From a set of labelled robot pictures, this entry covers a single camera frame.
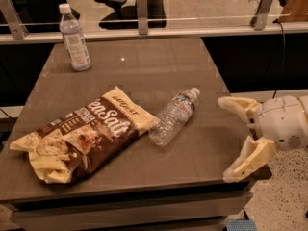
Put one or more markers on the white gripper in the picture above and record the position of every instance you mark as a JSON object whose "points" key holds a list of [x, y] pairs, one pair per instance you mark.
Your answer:
{"points": [[279, 122]]}

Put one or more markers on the clear crinkled water bottle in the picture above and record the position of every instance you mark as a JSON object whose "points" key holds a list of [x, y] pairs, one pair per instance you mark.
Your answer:
{"points": [[174, 116]]}

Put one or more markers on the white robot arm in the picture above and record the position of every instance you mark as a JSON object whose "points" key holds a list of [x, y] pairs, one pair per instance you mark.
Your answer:
{"points": [[277, 124]]}

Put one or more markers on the brown sea salt chip bag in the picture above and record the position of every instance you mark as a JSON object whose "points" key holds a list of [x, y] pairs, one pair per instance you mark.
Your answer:
{"points": [[79, 143]]}

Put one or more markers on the tall labelled water bottle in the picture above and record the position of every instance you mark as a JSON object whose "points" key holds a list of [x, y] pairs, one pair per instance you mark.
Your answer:
{"points": [[74, 39]]}

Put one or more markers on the blue perforated box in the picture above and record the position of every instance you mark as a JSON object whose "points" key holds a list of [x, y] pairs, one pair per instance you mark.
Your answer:
{"points": [[240, 225]]}

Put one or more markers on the wooden board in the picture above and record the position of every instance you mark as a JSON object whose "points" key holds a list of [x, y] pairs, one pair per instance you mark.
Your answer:
{"points": [[293, 11]]}

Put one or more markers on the black office chair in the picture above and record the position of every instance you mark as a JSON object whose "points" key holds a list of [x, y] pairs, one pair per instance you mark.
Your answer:
{"points": [[126, 17]]}

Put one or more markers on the right metal railing bracket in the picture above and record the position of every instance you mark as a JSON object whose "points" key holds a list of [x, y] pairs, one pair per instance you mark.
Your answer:
{"points": [[259, 19]]}

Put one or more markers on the metal railing bracket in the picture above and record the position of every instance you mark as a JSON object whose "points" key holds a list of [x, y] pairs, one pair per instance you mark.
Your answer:
{"points": [[142, 17], [17, 29], [259, 19]]}

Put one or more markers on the middle metal railing bracket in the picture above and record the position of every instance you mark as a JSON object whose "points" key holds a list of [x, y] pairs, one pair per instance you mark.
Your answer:
{"points": [[142, 17]]}

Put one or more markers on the left metal railing bracket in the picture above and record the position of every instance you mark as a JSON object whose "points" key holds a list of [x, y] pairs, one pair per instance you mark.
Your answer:
{"points": [[17, 29]]}

